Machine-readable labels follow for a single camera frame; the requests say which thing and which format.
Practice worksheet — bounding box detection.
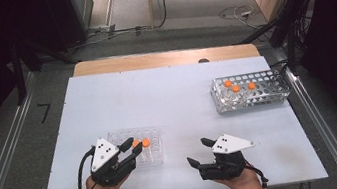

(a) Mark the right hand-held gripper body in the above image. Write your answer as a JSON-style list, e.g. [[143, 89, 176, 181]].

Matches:
[[194, 129, 260, 185]]

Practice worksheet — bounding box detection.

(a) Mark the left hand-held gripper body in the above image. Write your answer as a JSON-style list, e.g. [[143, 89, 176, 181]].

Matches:
[[86, 134, 137, 189]]

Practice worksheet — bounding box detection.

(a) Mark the clear plastic well plate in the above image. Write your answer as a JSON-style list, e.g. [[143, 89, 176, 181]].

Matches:
[[104, 123, 167, 174]]

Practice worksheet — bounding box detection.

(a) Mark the metal test tube rack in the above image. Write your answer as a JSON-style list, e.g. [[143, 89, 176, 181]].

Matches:
[[208, 67, 293, 116]]

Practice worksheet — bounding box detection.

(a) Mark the person's right hand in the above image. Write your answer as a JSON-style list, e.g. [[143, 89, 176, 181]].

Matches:
[[211, 158, 266, 189]]

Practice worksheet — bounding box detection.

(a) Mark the wooden table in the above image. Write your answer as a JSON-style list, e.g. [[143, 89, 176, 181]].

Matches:
[[71, 35, 262, 85]]

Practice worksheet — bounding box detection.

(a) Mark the grey power strip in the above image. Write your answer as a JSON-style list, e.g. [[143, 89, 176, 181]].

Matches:
[[88, 22, 119, 39]]

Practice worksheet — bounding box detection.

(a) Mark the black cabinet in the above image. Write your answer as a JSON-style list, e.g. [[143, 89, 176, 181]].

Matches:
[[42, 0, 101, 54]]

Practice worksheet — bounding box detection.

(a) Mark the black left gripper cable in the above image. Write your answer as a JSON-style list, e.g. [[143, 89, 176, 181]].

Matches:
[[70, 146, 103, 189]]

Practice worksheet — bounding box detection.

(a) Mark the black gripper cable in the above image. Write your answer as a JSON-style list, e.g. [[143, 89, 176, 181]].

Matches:
[[70, 146, 103, 189], [243, 160, 271, 189]]

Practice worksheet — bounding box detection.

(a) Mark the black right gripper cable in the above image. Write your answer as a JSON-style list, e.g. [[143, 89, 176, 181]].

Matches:
[[243, 160, 271, 189]]

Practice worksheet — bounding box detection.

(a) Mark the white floor cable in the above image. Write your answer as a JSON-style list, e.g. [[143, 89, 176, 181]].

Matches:
[[217, 1, 264, 35]]

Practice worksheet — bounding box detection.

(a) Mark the black hanging cable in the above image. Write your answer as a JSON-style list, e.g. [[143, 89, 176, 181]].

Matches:
[[149, 0, 175, 30]]

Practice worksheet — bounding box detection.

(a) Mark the black metal stand with cables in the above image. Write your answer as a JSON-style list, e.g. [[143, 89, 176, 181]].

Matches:
[[226, 0, 330, 80]]

